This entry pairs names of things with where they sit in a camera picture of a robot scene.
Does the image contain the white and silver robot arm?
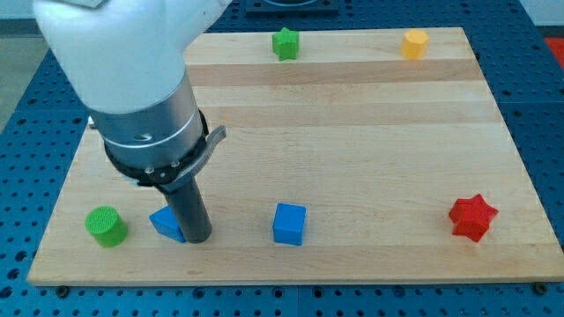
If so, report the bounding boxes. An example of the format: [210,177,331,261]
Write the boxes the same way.
[33,0,231,169]

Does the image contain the blue cube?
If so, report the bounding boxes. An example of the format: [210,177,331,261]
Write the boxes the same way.
[272,203,307,246]

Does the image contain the light wooden board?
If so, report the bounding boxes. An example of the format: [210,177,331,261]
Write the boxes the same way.
[27,27,563,287]

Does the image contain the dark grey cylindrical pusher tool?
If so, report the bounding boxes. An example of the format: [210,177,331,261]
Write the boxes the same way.
[161,177,212,243]

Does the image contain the green star block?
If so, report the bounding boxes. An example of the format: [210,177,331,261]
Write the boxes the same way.
[271,27,300,61]

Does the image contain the black clamp with metal lever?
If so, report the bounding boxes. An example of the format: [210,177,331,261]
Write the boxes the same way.
[103,110,226,194]

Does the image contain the blue triangular block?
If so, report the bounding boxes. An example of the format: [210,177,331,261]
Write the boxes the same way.
[149,206,186,243]

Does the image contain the yellow hexagonal block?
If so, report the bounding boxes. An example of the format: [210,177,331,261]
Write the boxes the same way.
[401,29,429,60]

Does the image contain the green cylinder block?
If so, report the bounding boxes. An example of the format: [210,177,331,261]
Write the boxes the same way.
[85,205,129,247]

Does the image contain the red star block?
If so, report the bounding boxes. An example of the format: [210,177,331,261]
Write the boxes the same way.
[449,194,499,243]

